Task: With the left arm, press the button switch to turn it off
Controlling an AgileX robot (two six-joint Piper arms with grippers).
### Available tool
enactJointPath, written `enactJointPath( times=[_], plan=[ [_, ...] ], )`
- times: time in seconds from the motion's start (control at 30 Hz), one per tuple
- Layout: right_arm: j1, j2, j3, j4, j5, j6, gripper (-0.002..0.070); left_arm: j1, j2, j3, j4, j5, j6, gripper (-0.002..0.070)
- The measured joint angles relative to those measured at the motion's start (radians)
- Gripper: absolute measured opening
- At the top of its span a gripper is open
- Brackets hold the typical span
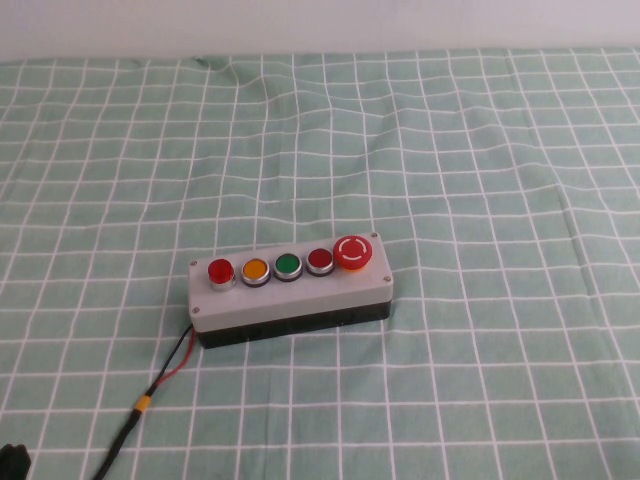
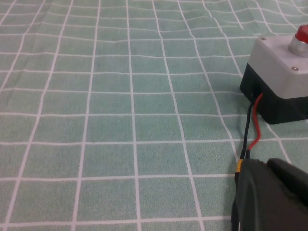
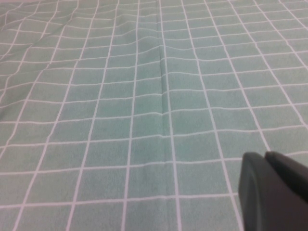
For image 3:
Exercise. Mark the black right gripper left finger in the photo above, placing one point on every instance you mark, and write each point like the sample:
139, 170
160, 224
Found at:
269, 197

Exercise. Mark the green white grid tablecloth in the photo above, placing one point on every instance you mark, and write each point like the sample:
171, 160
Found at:
120, 108

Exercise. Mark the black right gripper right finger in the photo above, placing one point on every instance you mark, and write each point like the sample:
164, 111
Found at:
292, 172

